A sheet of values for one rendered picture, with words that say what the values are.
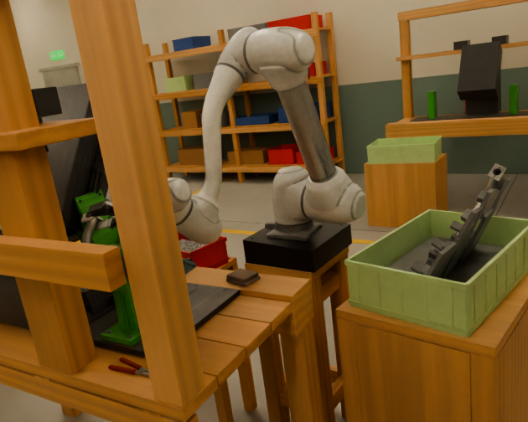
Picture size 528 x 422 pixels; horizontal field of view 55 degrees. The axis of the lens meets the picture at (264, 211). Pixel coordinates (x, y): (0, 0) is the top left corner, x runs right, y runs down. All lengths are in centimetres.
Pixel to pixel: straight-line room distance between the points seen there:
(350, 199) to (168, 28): 730
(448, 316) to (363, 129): 573
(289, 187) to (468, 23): 503
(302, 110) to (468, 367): 92
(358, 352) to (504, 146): 522
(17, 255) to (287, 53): 92
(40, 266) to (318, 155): 95
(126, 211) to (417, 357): 102
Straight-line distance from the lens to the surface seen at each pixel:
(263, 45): 159
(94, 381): 146
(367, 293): 171
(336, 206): 182
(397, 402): 183
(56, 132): 130
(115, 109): 105
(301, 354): 179
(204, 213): 154
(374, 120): 710
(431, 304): 160
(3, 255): 142
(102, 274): 114
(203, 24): 840
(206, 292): 175
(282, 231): 202
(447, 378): 169
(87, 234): 175
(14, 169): 135
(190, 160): 822
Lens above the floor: 161
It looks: 16 degrees down
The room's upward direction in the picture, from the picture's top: 8 degrees counter-clockwise
